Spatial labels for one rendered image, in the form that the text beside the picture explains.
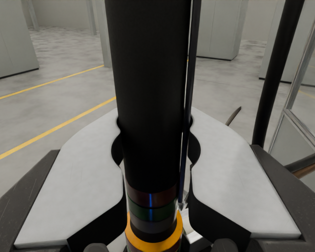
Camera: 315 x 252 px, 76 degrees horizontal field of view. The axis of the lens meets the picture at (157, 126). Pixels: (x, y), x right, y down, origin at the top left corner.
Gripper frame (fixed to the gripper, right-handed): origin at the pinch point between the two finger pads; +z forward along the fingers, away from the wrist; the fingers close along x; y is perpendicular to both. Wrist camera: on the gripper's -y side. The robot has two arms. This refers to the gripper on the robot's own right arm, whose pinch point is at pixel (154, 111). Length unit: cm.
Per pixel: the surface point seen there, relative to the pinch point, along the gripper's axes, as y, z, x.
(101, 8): 7, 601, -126
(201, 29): 72, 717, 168
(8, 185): 157, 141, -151
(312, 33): 10, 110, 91
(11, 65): 134, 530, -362
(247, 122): 158, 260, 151
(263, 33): 131, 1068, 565
